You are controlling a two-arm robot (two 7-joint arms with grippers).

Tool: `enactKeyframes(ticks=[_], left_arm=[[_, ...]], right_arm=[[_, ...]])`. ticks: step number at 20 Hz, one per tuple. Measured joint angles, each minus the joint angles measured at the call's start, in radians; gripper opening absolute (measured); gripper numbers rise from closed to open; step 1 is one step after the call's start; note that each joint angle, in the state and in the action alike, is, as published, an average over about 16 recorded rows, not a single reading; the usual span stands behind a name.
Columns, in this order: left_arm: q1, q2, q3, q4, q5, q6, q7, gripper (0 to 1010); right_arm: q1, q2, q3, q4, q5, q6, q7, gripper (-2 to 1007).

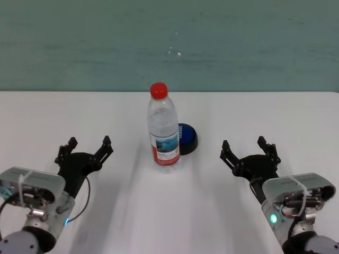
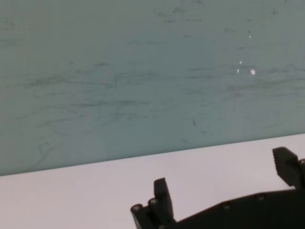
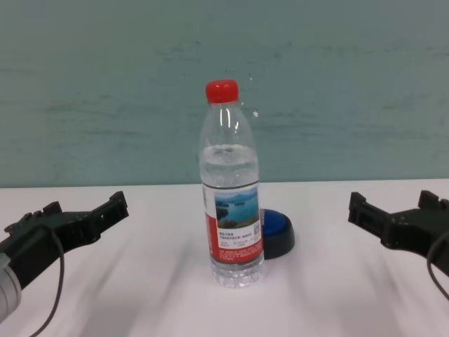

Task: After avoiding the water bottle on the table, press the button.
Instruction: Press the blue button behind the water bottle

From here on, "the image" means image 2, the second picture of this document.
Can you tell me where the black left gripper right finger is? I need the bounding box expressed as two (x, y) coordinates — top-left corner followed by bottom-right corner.
(272, 147), (305, 190)

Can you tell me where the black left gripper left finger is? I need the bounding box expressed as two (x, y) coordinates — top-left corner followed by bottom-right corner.
(130, 177), (177, 229)

